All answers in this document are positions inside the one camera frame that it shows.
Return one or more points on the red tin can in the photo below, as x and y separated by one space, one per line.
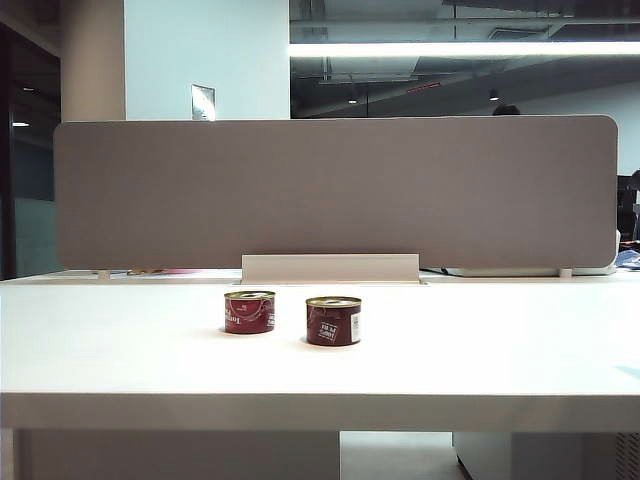
325 327

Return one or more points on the framed notice on pillar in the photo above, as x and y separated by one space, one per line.
203 102

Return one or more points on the red tomato can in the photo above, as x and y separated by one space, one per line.
245 317

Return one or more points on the blue cloth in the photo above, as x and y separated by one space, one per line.
629 260

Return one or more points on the dark-haired person head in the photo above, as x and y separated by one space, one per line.
506 110

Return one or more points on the grey-brown fabric desk divider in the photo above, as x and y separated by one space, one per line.
325 190

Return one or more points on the long ceiling light strip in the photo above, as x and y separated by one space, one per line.
450 49

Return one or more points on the white divider bracket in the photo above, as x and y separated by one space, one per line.
103 274
565 273

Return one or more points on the orange flat item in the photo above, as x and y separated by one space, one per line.
145 272

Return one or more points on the dark office equipment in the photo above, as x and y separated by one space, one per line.
629 205

